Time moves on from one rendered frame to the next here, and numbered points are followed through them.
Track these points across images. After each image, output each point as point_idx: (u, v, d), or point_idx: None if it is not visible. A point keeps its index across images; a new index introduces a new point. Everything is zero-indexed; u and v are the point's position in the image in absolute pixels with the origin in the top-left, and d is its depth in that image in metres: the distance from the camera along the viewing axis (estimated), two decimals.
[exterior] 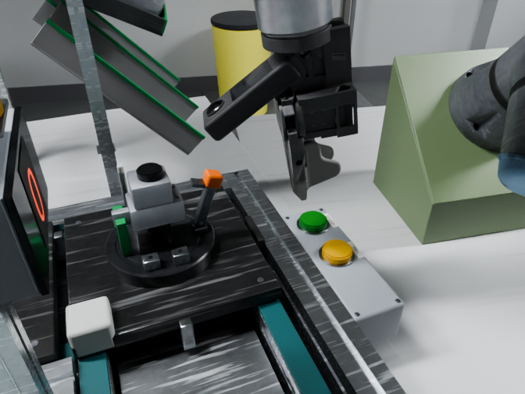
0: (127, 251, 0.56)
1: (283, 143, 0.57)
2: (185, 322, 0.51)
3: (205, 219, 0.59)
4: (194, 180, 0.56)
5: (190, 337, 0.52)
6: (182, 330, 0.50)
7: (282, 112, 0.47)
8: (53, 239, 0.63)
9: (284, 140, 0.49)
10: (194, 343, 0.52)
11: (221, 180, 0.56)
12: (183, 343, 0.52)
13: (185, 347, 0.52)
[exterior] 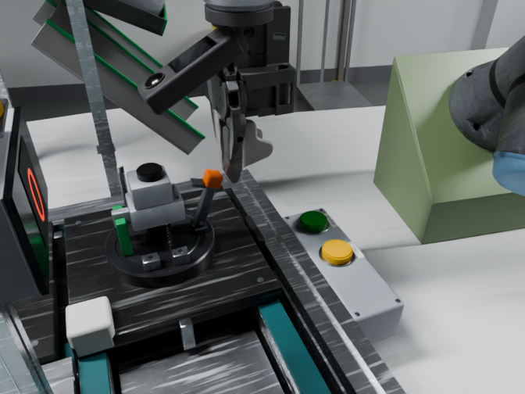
0: (127, 251, 0.56)
1: (213, 126, 0.57)
2: (185, 322, 0.51)
3: (205, 219, 0.59)
4: (194, 180, 0.56)
5: (190, 337, 0.52)
6: (182, 330, 0.50)
7: (226, 87, 0.48)
8: (53, 239, 0.63)
9: (225, 116, 0.50)
10: (194, 343, 0.52)
11: (221, 180, 0.56)
12: (183, 343, 0.52)
13: (185, 347, 0.52)
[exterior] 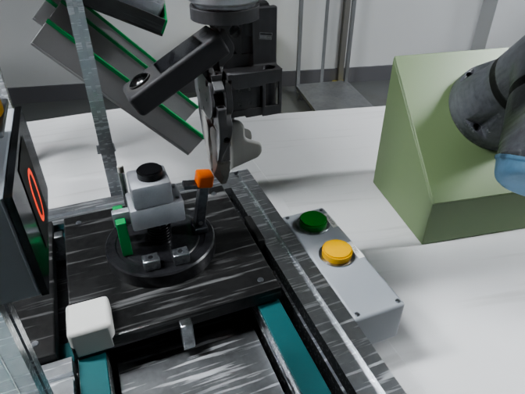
0: (127, 251, 0.56)
1: (201, 127, 0.57)
2: (185, 322, 0.51)
3: (203, 218, 0.59)
4: (185, 183, 0.56)
5: (190, 337, 0.52)
6: (182, 330, 0.50)
7: (211, 87, 0.47)
8: (53, 239, 0.63)
9: (212, 117, 0.49)
10: (194, 343, 0.52)
11: (212, 178, 0.56)
12: (183, 343, 0.52)
13: (185, 347, 0.52)
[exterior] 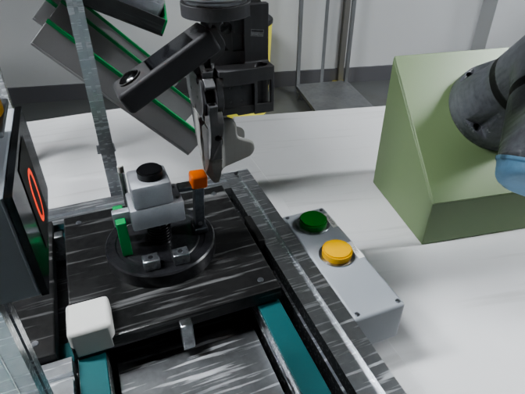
0: (127, 251, 0.56)
1: (194, 124, 0.56)
2: (185, 322, 0.51)
3: (202, 218, 0.59)
4: (179, 186, 0.56)
5: (190, 337, 0.52)
6: (182, 330, 0.50)
7: (202, 85, 0.47)
8: (53, 239, 0.63)
9: (203, 115, 0.49)
10: (194, 343, 0.52)
11: (206, 178, 0.56)
12: (183, 343, 0.52)
13: (185, 347, 0.52)
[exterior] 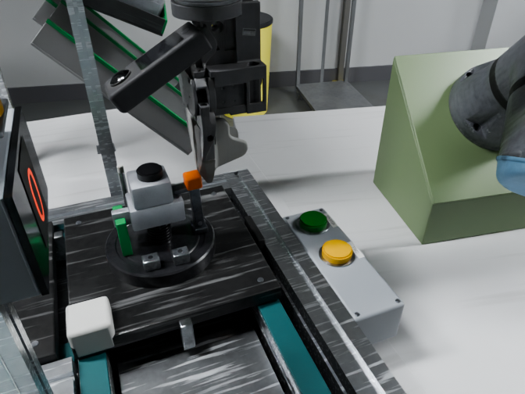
0: (127, 251, 0.56)
1: (187, 124, 0.56)
2: (185, 322, 0.51)
3: (201, 218, 0.59)
4: (174, 188, 0.56)
5: (190, 337, 0.52)
6: (182, 330, 0.50)
7: (194, 84, 0.46)
8: (53, 239, 0.63)
9: (194, 115, 0.48)
10: (194, 343, 0.52)
11: (200, 179, 0.55)
12: (183, 343, 0.52)
13: (185, 347, 0.52)
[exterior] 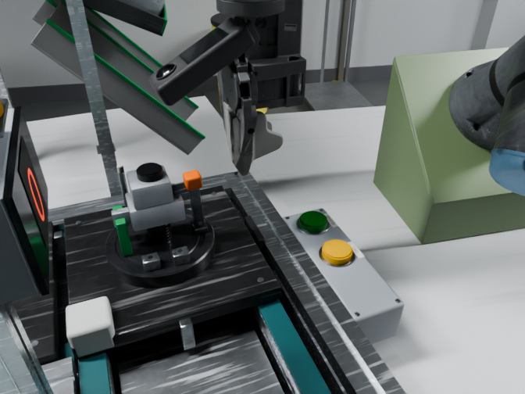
0: (127, 251, 0.56)
1: (223, 119, 0.57)
2: (185, 322, 0.51)
3: (201, 218, 0.59)
4: (174, 188, 0.56)
5: (190, 337, 0.52)
6: (182, 330, 0.50)
7: (237, 79, 0.48)
8: (53, 239, 0.63)
9: (236, 108, 0.50)
10: (194, 343, 0.52)
11: (200, 179, 0.55)
12: (183, 343, 0.52)
13: (185, 347, 0.52)
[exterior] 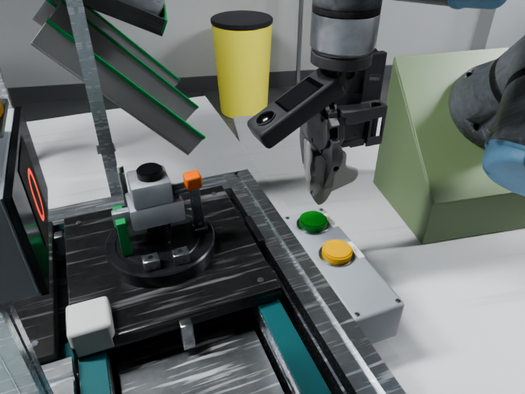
0: (127, 251, 0.56)
1: (301, 153, 0.63)
2: (185, 322, 0.51)
3: (201, 218, 0.59)
4: (174, 188, 0.56)
5: (190, 337, 0.52)
6: (182, 330, 0.50)
7: (328, 123, 0.53)
8: (53, 239, 0.63)
9: (324, 148, 0.55)
10: (194, 343, 0.52)
11: (200, 179, 0.55)
12: (183, 343, 0.52)
13: (185, 347, 0.52)
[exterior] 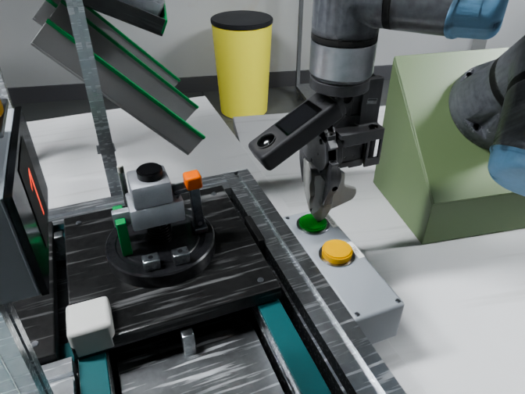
0: (127, 251, 0.56)
1: (301, 171, 0.65)
2: (187, 332, 0.52)
3: (201, 218, 0.59)
4: (174, 188, 0.56)
5: (191, 346, 0.53)
6: (183, 340, 0.51)
7: (326, 146, 0.55)
8: (53, 239, 0.63)
9: (323, 170, 0.57)
10: (196, 352, 0.53)
11: (200, 179, 0.55)
12: (184, 352, 0.53)
13: None
